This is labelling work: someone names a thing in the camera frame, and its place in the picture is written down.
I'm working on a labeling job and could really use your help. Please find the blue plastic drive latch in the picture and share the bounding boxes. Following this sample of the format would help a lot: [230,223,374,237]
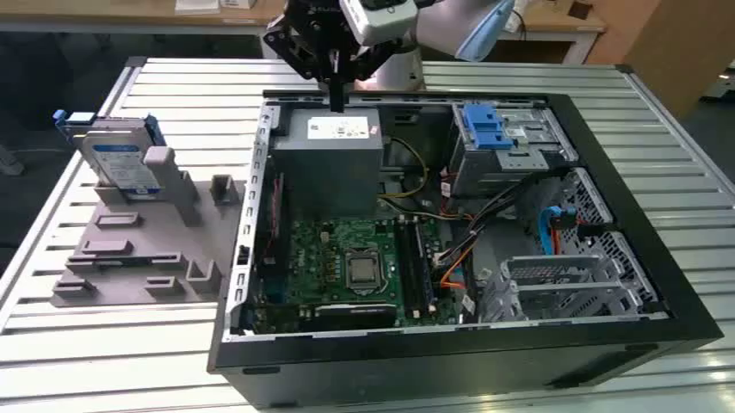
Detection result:
[462,102,517,151]

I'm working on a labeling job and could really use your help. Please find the wooden desk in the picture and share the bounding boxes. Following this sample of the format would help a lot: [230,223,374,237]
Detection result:
[0,0,610,65]

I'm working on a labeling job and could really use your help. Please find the silver CPU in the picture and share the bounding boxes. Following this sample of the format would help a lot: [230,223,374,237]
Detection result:
[344,256,386,286]

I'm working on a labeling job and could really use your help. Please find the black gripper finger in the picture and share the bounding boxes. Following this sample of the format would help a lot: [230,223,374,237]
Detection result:
[262,15,342,114]
[339,40,399,114]

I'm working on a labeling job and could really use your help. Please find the wooden cabinet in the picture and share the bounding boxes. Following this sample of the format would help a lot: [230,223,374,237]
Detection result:
[589,0,735,120]

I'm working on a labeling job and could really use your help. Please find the black graphics card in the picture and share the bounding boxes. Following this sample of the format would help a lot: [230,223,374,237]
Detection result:
[302,300,399,330]

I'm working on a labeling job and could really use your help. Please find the metal disk bay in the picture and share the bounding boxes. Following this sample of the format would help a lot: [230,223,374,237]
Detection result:
[479,253,662,324]

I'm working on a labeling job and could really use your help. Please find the black RAM slot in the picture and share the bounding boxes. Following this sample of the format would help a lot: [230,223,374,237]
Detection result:
[402,218,423,318]
[418,218,438,317]
[410,218,430,318]
[395,218,415,318]

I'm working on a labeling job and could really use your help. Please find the metal CPU socket cover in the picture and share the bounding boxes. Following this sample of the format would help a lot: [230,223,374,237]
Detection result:
[342,252,390,292]

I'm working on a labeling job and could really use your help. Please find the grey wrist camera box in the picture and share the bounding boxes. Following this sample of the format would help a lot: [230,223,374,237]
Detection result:
[338,0,425,46]

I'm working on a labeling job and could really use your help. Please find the hard disk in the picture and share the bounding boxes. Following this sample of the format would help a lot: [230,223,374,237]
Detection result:
[54,109,170,203]

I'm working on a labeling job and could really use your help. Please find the green motherboard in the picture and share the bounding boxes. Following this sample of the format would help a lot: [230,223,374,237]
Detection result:
[255,217,465,328]

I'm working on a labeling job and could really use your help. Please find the grey chair foot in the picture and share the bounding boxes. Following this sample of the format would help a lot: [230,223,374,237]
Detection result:
[0,144,28,176]

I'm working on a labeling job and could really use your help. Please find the grey parts rack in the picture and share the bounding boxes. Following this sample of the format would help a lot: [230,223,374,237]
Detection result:
[50,145,248,309]

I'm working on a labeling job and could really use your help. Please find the metal drive cage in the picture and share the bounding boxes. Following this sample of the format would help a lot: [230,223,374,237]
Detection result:
[450,102,581,200]

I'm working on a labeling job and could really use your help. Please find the grey power supply unit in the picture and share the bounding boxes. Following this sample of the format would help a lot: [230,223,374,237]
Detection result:
[268,107,385,220]

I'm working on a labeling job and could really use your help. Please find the black PC case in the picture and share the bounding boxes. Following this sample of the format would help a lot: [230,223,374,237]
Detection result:
[206,89,725,410]

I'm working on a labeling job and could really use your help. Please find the orange red power wire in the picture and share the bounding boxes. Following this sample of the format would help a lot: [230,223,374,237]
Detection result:
[439,219,621,290]

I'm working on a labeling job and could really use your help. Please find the yellow black power cable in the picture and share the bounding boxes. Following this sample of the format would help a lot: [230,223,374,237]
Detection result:
[377,136,431,203]

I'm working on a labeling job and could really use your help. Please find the blue SATA wire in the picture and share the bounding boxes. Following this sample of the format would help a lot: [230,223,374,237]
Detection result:
[538,204,581,260]

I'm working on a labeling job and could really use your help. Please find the black cable bundle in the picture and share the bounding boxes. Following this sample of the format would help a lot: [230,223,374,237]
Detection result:
[457,171,557,242]

